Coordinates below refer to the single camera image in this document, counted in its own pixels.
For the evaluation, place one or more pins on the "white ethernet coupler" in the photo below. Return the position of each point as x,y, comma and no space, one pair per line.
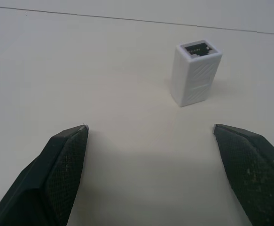
193,77

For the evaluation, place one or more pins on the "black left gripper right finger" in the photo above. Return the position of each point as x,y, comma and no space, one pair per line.
252,174

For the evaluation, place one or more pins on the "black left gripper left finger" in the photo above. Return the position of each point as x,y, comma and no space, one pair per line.
45,179

